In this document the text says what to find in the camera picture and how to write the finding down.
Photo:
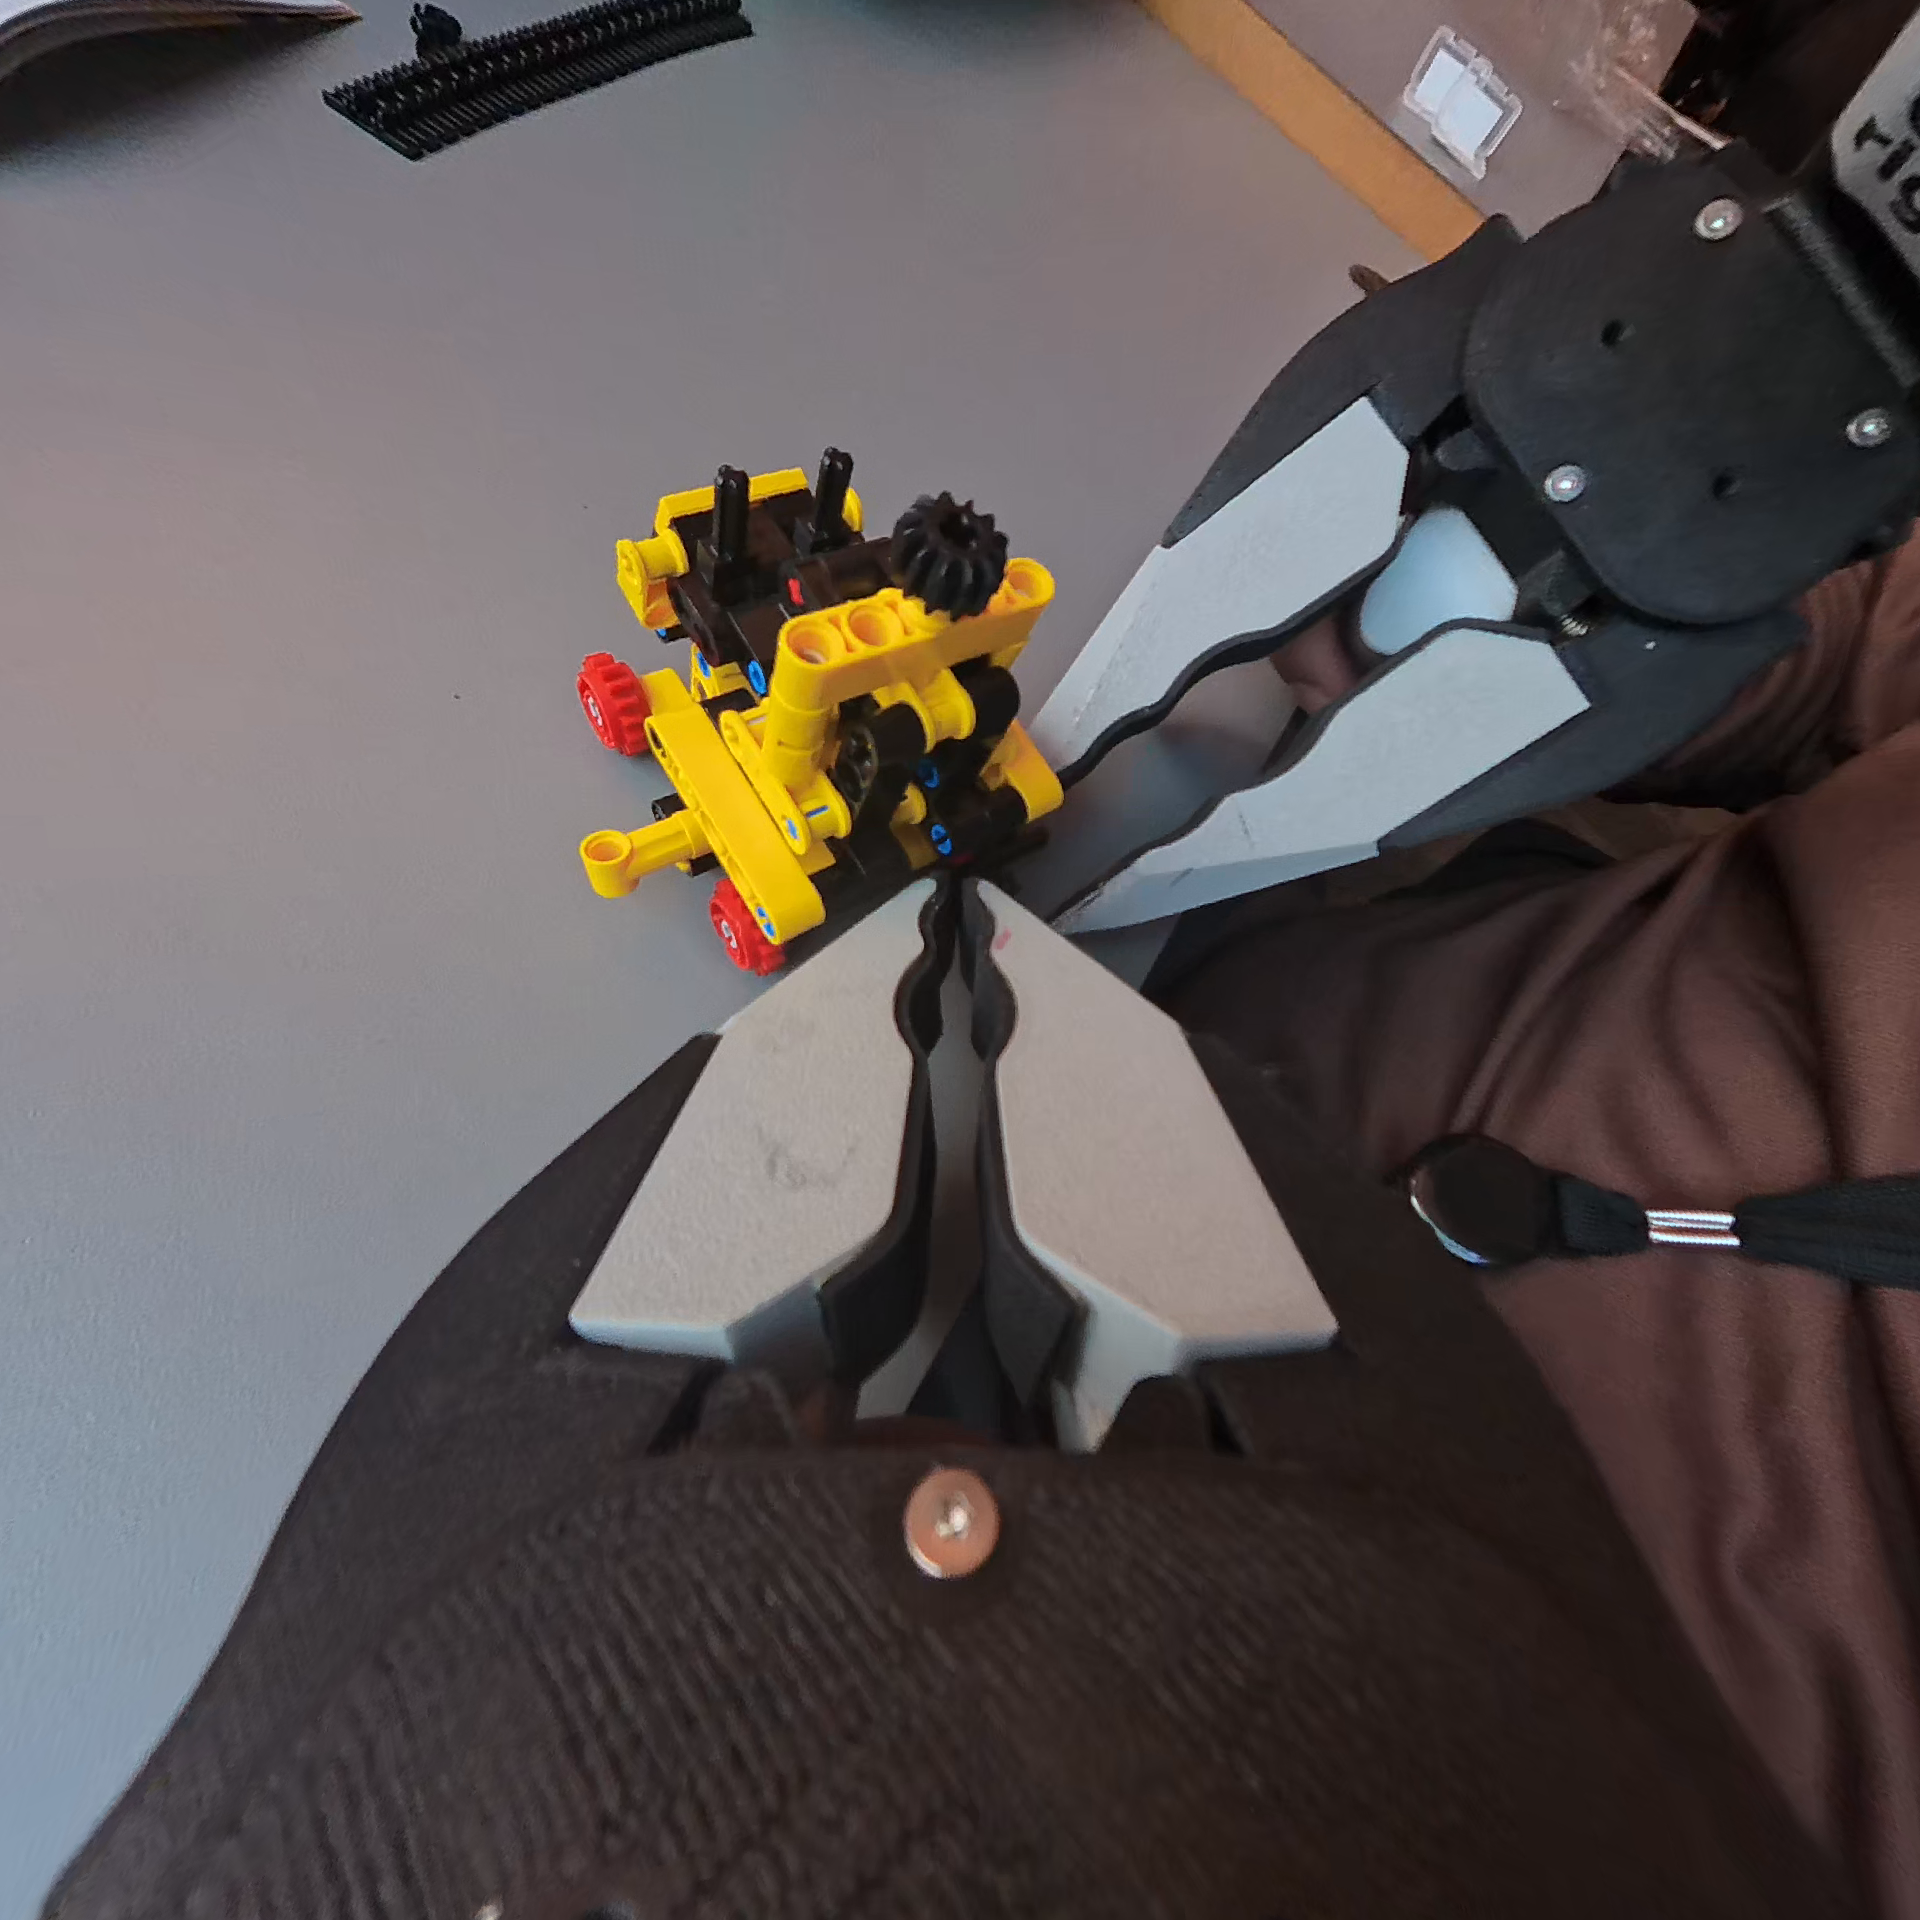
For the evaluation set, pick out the black lego track strip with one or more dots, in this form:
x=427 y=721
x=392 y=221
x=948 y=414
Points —
x=524 y=68

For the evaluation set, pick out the lego instruction booklet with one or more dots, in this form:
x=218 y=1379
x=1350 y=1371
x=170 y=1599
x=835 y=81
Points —
x=135 y=31

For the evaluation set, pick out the yellow and black lego vehicle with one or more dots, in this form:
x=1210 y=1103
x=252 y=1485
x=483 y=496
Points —
x=841 y=661

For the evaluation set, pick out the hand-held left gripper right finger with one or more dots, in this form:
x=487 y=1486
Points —
x=1141 y=1185

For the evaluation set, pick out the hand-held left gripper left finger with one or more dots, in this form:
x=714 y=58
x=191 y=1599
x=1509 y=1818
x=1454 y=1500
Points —
x=750 y=1154

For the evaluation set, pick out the crinkled clear plastic bag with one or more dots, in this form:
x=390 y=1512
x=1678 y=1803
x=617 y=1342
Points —
x=1635 y=83

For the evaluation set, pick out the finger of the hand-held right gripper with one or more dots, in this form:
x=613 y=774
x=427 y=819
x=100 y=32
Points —
x=1244 y=555
x=1394 y=780

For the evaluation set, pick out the wooden desk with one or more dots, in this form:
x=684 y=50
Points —
x=1321 y=121

